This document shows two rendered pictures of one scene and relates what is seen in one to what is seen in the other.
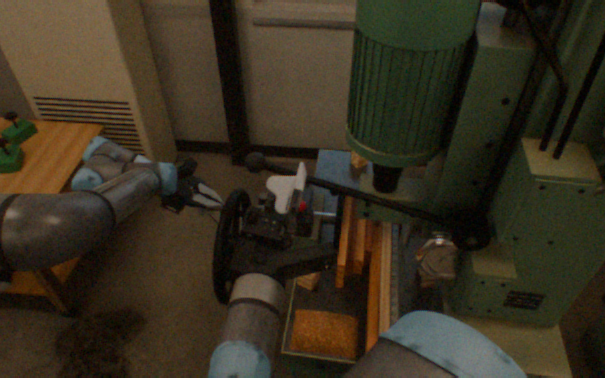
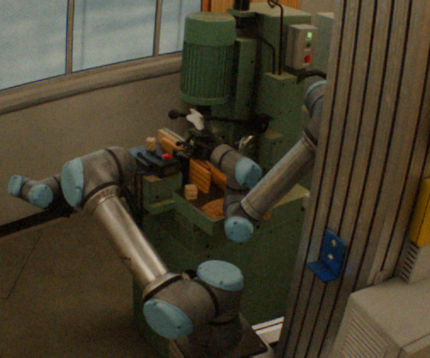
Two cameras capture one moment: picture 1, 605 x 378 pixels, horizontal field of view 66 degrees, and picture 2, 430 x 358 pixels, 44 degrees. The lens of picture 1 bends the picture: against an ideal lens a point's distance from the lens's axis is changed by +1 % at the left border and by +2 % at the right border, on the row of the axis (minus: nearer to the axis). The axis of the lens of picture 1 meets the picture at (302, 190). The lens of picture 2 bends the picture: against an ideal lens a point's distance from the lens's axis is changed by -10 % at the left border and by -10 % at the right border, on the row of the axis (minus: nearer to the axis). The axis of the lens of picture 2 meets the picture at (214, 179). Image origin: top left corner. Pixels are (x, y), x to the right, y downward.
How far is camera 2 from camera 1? 1.42 m
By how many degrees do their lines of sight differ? 41
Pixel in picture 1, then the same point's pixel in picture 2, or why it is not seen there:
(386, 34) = (213, 42)
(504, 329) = not seen: hidden behind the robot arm
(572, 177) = (289, 77)
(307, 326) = (215, 205)
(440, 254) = (248, 145)
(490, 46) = (243, 41)
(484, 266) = (271, 136)
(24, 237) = (128, 159)
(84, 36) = not seen: outside the picture
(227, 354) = (243, 163)
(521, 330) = not seen: hidden behind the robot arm
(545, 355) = (297, 190)
